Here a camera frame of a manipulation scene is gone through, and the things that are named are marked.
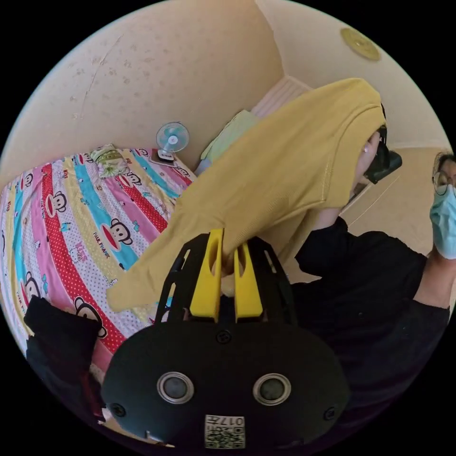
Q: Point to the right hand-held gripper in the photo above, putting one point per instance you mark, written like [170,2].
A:
[386,165]

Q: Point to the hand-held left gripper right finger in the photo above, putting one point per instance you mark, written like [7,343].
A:
[247,295]

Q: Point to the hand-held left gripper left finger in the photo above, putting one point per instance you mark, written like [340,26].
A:
[206,285]

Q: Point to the yellow long sleeve shirt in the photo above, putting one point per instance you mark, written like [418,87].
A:
[270,171]

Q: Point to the person's right forearm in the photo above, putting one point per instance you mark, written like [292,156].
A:
[329,219]

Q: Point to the person's right hand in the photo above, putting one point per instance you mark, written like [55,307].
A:
[367,156]

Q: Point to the person's body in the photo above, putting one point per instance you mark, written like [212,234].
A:
[360,285]

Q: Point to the round gold ceiling lamp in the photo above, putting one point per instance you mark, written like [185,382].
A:
[360,43]

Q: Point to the bed with striped cartoon sheet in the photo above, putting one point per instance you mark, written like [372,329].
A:
[71,228]

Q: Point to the light green folded blanket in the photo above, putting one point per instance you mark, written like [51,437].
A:
[228,137]

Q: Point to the small white desk fan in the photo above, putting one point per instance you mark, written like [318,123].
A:
[172,139]

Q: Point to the small green floral pillow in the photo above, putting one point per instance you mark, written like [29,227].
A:
[108,162]

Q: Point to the pile of clothes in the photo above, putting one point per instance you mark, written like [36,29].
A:
[60,352]

